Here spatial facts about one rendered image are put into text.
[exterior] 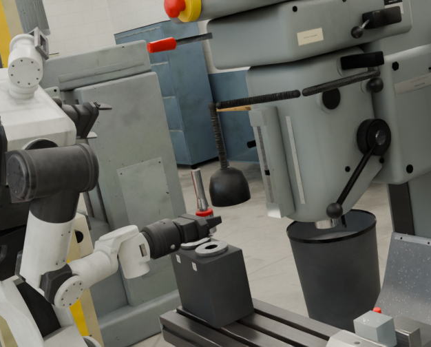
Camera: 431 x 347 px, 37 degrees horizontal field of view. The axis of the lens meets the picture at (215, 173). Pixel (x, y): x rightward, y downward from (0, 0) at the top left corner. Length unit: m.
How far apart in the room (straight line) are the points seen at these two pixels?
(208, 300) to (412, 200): 0.58
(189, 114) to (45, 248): 7.35
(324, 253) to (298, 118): 2.11
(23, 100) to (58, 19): 9.42
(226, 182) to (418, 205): 0.68
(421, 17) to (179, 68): 7.26
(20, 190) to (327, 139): 0.56
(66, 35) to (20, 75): 9.49
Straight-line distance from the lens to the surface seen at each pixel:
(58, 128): 1.33
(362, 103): 1.25
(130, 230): 1.56
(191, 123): 8.59
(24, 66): 1.31
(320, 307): 3.41
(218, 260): 1.68
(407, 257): 1.70
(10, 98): 1.38
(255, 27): 1.15
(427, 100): 1.36
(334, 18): 1.17
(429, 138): 1.37
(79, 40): 10.87
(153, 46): 1.18
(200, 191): 1.67
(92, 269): 1.48
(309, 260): 3.29
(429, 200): 1.63
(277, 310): 1.76
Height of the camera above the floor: 1.70
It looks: 12 degrees down
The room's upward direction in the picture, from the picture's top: 12 degrees counter-clockwise
